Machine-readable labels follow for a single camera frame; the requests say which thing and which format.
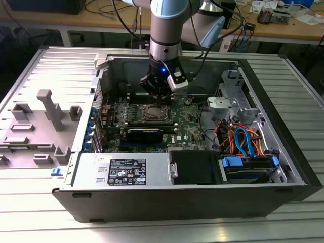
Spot small finned metal device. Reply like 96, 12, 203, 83
257, 7, 273, 25

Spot grey electronics box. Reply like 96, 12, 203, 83
272, 7, 291, 25

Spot blue wire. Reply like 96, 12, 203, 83
234, 128, 256, 159

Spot grey parts rack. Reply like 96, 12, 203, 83
0, 88, 83, 169

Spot printed leaflet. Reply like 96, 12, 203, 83
249, 1, 278, 13

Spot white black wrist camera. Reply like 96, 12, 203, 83
166, 60, 190, 91

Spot black wire in case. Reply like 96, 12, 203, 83
198, 100, 222, 154

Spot large black box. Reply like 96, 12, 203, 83
6, 0, 83, 15

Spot orange wire bundle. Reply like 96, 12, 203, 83
215, 121, 269, 157

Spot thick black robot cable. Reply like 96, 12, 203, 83
187, 0, 244, 80

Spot black RAM slot bank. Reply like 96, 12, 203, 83
127, 92, 175, 105

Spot silver metal bracket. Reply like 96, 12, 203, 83
206, 96, 240, 114

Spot black graphics card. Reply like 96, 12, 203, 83
125, 126, 164, 145

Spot CPU socket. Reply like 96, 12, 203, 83
140, 103, 171, 123

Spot black upright speaker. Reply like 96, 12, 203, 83
222, 0, 237, 30

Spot white paper sheet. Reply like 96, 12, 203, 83
293, 14, 324, 26

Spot silver drive cage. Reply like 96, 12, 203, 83
214, 69, 269, 132

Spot metal socket cover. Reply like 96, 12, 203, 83
141, 104, 167, 122

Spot silver power supply with label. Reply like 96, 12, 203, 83
72, 153, 172, 187

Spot hard disk in blue carrier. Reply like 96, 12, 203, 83
219, 155, 280, 184

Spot wooden workbench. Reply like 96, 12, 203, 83
0, 0, 324, 48

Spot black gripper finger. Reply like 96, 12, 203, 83
139, 74, 162, 105
161, 88, 175, 105

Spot black PC case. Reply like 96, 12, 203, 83
52, 52, 323, 223

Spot green motherboard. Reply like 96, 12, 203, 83
101, 95, 211, 154

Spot blue desk cable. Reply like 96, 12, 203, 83
241, 21, 248, 49

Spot white case latch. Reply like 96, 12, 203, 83
93, 53, 113, 70

